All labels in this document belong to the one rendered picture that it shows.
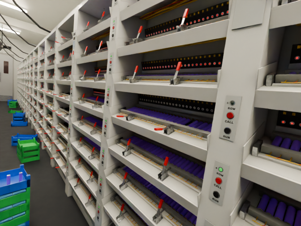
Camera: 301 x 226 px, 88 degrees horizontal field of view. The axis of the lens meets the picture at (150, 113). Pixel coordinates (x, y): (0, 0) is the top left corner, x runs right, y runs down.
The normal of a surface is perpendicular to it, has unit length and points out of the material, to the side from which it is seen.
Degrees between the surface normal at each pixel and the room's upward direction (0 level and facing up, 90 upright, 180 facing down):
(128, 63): 90
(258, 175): 108
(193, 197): 18
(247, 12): 90
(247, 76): 90
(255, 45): 90
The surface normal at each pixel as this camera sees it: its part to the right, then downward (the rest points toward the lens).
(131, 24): 0.67, 0.16
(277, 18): -0.73, 0.30
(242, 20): -0.73, 0.00
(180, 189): -0.11, -0.94
